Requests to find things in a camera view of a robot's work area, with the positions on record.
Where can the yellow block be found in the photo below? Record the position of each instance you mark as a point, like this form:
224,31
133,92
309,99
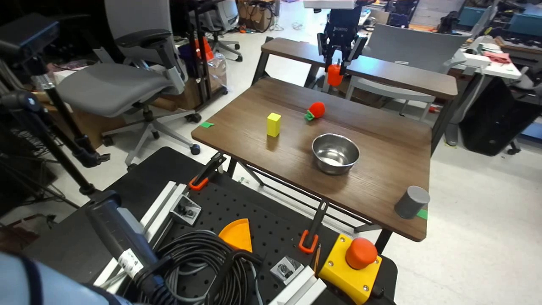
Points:
275,124

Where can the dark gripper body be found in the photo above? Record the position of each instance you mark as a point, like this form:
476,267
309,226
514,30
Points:
343,26

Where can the white cluttered desk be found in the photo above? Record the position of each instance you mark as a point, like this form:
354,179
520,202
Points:
488,62

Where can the red bell pepper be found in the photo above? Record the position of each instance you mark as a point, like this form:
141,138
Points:
334,75

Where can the red toy tomato green leaf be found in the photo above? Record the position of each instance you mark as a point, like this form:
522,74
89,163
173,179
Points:
317,109

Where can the long aluminium rail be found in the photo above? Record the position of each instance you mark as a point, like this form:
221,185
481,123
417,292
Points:
161,206

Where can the black perforated base board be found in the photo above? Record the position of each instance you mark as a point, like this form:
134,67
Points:
248,214

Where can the grey chair behind bench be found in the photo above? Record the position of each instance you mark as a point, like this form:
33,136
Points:
417,52

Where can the grey cylinder cup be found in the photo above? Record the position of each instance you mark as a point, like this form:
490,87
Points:
410,204

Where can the black tripod stand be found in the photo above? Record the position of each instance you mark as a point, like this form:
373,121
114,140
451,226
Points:
51,133

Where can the yellow emergency stop red button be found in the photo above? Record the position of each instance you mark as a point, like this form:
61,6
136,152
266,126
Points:
348,272

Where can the grey office chair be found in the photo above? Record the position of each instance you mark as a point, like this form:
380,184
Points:
116,85

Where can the long wooden bench table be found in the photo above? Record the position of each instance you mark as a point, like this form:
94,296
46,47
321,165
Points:
390,72

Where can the orange triangular plastic piece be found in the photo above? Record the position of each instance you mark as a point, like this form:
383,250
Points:
238,236

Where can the green tape mark on table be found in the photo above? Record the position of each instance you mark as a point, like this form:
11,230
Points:
422,214

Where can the black bag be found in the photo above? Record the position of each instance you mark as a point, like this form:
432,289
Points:
493,116

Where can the orange black clamp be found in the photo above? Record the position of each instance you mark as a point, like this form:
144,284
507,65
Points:
312,231
204,175

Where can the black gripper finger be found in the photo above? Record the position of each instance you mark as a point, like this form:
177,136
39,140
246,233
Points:
324,50
356,50

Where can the steel bowl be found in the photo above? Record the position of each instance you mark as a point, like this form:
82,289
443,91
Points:
336,155

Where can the short aluminium rail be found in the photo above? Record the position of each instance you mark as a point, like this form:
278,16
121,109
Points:
299,289

